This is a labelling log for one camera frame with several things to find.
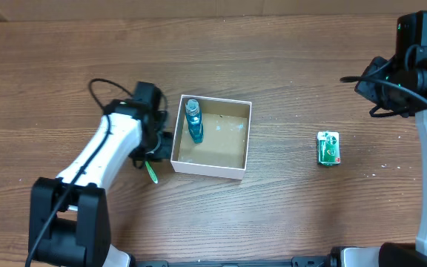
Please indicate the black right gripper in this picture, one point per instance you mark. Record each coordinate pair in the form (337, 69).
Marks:
(366, 90)

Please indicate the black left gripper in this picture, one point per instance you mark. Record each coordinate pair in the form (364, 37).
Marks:
(164, 149)

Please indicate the blue mouthwash bottle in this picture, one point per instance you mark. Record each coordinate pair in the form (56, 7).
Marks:
(194, 120)

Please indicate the green floss pack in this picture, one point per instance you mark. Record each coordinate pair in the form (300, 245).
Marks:
(328, 148)

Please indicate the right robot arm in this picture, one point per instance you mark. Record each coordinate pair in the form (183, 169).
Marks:
(398, 87)

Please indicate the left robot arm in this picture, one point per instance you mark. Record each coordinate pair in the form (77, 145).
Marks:
(69, 223)

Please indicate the green toothbrush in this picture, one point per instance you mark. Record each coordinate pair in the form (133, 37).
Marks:
(151, 173)

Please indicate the white cardboard box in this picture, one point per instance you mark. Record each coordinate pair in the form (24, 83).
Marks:
(224, 149)

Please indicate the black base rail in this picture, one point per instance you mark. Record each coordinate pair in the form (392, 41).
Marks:
(232, 263)

